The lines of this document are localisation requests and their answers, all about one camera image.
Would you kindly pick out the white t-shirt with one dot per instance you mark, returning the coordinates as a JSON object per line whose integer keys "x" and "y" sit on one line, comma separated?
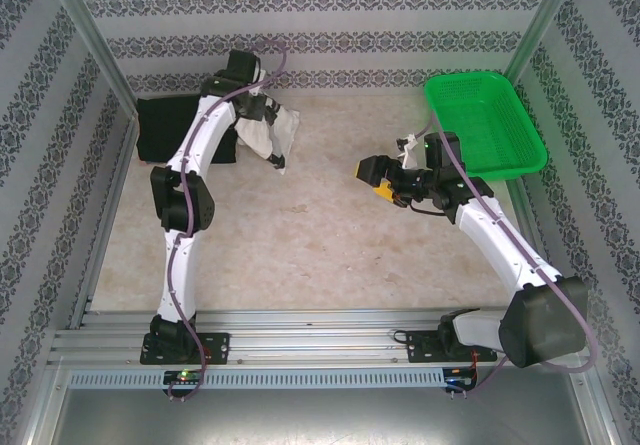
{"x": 260, "y": 137}

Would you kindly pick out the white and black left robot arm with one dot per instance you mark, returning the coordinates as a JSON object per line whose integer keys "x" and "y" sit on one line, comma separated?
{"x": 180, "y": 275}

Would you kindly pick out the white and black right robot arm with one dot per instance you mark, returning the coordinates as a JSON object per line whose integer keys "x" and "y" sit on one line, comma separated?
{"x": 500, "y": 235}

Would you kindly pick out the green plastic basket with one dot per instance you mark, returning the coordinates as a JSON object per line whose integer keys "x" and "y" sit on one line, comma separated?
{"x": 490, "y": 115}

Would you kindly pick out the black t-shirt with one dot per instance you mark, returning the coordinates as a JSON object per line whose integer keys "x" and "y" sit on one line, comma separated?
{"x": 155, "y": 130}

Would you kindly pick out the small circuit board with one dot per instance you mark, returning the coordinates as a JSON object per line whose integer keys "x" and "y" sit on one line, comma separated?
{"x": 185, "y": 376}
{"x": 462, "y": 380}

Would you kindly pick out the grey metal shelf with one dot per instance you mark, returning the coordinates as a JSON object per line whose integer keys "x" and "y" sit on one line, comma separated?
{"x": 320, "y": 415}

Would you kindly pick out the aluminium corner post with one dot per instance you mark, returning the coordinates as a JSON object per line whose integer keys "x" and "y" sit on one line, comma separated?
{"x": 95, "y": 35}
{"x": 549, "y": 15}

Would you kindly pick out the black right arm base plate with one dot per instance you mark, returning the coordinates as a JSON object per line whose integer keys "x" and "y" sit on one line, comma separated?
{"x": 422, "y": 347}

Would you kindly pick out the aluminium rail frame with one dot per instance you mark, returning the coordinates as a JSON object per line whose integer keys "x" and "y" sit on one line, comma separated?
{"x": 310, "y": 340}

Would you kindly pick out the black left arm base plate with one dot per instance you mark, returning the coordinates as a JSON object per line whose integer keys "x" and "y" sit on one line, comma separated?
{"x": 217, "y": 347}

